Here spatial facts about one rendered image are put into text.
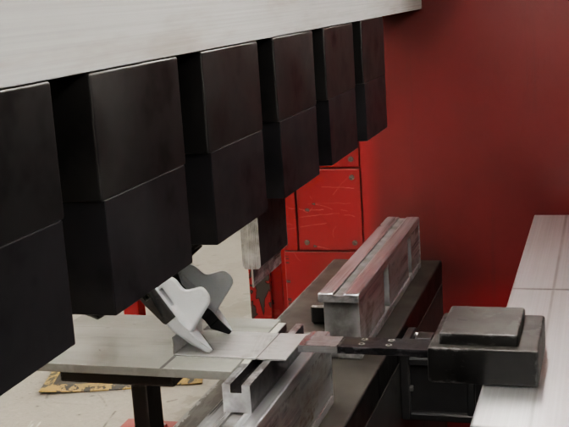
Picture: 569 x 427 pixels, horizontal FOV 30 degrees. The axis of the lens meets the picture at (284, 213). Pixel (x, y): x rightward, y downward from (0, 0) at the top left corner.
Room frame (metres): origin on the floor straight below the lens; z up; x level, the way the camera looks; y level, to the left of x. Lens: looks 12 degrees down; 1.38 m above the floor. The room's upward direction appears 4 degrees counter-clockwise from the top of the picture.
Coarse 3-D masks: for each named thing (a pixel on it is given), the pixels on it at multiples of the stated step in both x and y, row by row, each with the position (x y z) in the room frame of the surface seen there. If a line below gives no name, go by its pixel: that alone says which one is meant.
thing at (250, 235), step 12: (276, 204) 1.14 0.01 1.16; (264, 216) 1.10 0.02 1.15; (276, 216) 1.14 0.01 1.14; (252, 228) 1.08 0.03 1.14; (264, 228) 1.10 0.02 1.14; (276, 228) 1.14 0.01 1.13; (252, 240) 1.08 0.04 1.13; (264, 240) 1.09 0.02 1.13; (276, 240) 1.13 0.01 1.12; (252, 252) 1.08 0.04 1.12; (264, 252) 1.09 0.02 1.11; (276, 252) 1.13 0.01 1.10; (252, 264) 1.08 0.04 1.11; (264, 264) 1.12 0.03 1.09; (276, 264) 1.16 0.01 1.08; (252, 276) 1.08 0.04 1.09; (264, 276) 1.11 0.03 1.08
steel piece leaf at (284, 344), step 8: (280, 336) 1.14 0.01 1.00; (288, 336) 1.14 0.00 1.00; (296, 336) 1.14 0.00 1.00; (304, 336) 1.14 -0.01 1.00; (272, 344) 1.12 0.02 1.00; (280, 344) 1.12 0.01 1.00; (288, 344) 1.12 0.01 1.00; (296, 344) 1.11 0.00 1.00; (264, 352) 1.09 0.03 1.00; (272, 352) 1.09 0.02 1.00; (280, 352) 1.09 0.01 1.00; (288, 352) 1.09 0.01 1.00; (272, 360) 1.07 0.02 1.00; (280, 360) 1.07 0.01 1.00
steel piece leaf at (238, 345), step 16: (176, 336) 1.12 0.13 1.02; (208, 336) 1.16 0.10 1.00; (224, 336) 1.16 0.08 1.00; (240, 336) 1.15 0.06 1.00; (256, 336) 1.15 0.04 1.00; (272, 336) 1.15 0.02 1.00; (176, 352) 1.11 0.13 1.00; (192, 352) 1.11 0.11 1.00; (208, 352) 1.11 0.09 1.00; (224, 352) 1.10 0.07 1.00; (240, 352) 1.10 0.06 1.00; (256, 352) 1.10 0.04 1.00
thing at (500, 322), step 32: (448, 320) 1.06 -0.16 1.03; (480, 320) 1.06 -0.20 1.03; (512, 320) 1.05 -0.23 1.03; (544, 320) 1.10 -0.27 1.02; (352, 352) 1.08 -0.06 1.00; (384, 352) 1.07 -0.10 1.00; (416, 352) 1.06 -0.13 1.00; (448, 352) 1.01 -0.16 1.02; (480, 352) 1.00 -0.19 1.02; (512, 352) 0.99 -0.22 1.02; (480, 384) 1.00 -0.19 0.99; (512, 384) 0.99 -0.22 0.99
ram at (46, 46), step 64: (0, 0) 0.59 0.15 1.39; (64, 0) 0.66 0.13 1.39; (128, 0) 0.75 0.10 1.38; (192, 0) 0.87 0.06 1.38; (256, 0) 1.02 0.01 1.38; (320, 0) 1.25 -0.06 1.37; (384, 0) 1.61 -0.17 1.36; (0, 64) 0.59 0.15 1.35; (64, 64) 0.66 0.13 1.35; (128, 64) 0.75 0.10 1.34
